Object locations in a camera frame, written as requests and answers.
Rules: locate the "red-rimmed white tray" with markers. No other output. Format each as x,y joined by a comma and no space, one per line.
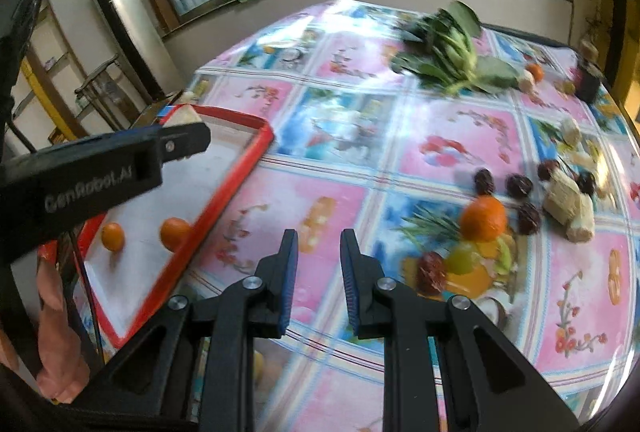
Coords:
200,182

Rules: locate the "dark small container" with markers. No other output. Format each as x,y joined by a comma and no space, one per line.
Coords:
587,82

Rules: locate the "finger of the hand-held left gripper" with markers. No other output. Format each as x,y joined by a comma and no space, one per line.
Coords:
187,141

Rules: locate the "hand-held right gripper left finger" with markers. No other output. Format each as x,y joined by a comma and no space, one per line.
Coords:
289,282

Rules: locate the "green leafy bok choy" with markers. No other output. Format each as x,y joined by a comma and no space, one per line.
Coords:
455,52

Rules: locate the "silver standing air conditioner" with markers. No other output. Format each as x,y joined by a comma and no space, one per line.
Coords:
125,32

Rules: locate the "large orange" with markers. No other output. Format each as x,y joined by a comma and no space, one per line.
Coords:
482,218

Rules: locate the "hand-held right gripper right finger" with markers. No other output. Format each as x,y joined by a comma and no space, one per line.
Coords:
350,282

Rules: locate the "small orange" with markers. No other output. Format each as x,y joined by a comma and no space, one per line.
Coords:
535,71
175,233
112,237

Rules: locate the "person's left hand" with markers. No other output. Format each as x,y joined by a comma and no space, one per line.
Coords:
57,337

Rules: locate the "floral printed tablecloth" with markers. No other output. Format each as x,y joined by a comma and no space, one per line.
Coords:
350,122

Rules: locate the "dried red date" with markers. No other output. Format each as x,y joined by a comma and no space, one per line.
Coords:
547,170
519,186
586,183
431,271
528,218
484,182

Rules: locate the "metal shelf rack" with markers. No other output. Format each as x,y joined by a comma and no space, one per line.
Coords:
100,82

